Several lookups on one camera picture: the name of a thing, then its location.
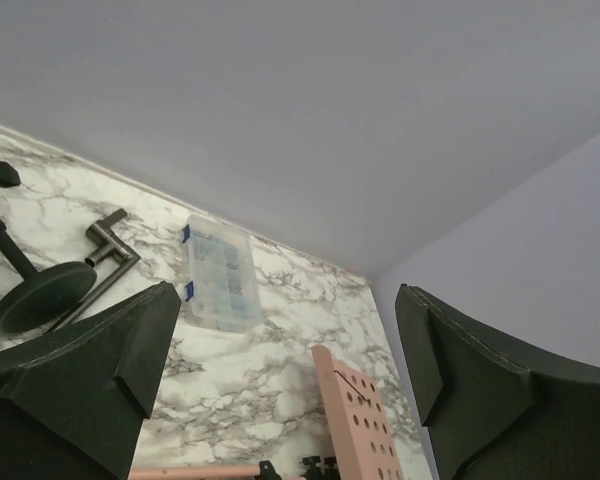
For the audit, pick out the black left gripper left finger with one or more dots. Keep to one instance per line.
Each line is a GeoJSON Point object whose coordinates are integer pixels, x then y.
{"type": "Point", "coordinates": [73, 401]}

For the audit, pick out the pink perforated music stand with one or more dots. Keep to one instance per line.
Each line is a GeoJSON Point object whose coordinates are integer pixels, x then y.
{"type": "Point", "coordinates": [280, 412]}

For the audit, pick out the clear plastic compartment box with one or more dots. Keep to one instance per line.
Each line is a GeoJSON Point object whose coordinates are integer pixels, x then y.
{"type": "Point", "coordinates": [221, 289]}

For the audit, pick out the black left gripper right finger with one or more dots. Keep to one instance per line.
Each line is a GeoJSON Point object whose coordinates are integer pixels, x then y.
{"type": "Point", "coordinates": [494, 406]}

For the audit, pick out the dark metal drum key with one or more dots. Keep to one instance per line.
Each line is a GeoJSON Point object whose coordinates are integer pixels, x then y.
{"type": "Point", "coordinates": [108, 245]}

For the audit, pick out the black round-base mic stand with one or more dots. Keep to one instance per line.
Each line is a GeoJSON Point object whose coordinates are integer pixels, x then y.
{"type": "Point", "coordinates": [42, 295]}

